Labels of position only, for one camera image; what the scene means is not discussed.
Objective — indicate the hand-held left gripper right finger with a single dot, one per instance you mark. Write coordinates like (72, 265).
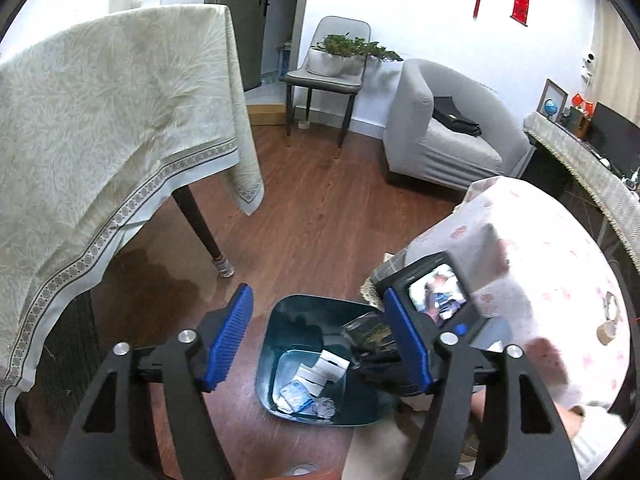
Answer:
(407, 345)

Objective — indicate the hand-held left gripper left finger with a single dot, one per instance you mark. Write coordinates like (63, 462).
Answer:
(227, 340)

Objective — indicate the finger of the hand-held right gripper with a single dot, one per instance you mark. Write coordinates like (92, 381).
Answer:
(375, 370)

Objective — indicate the black wrapper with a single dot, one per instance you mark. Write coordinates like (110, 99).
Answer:
(370, 332)

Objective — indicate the white paper box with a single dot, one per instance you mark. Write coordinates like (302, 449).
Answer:
(322, 370)

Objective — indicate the dark teal trash bin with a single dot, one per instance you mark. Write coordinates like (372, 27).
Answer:
(290, 325)

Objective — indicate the foil ball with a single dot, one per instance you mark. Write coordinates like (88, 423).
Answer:
(322, 407)

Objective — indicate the blue packet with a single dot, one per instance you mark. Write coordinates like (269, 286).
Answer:
(295, 397)

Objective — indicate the person's right forearm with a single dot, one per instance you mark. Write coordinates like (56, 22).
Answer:
(600, 440)

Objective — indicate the lace table skirt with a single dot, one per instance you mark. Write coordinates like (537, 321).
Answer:
(375, 280)

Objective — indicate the pink printed tablecloth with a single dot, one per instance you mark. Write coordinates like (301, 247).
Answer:
(540, 260)

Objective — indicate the dark wooden table leg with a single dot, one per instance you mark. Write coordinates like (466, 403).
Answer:
(200, 230)

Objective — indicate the grey armchair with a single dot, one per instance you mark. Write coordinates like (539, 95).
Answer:
(450, 150)

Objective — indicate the black bag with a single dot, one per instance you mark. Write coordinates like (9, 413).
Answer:
(457, 117)

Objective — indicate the TV cabinet with lace cover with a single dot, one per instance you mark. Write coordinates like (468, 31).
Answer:
(585, 170)

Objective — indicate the small blue globe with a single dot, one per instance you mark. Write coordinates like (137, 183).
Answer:
(551, 107)

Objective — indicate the black monitor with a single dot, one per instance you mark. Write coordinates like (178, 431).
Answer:
(617, 140)

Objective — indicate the small red flags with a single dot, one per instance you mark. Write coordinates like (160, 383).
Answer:
(582, 104)

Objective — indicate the grey chair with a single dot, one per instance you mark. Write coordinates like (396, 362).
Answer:
(325, 80)

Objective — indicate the potted plant white planter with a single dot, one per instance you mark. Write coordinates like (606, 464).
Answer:
(372, 55)
(325, 62)

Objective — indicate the beige tablecloth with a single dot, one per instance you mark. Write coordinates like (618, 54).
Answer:
(100, 135)

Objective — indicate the beige curtain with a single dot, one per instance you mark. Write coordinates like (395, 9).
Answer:
(617, 50)

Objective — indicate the dark door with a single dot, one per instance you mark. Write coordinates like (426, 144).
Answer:
(260, 20)

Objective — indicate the picture frame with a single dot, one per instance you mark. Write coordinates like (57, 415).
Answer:
(560, 95)

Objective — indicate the white security camera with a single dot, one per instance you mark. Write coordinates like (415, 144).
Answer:
(590, 62)

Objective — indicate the red wall scroll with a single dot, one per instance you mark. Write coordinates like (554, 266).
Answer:
(521, 2)

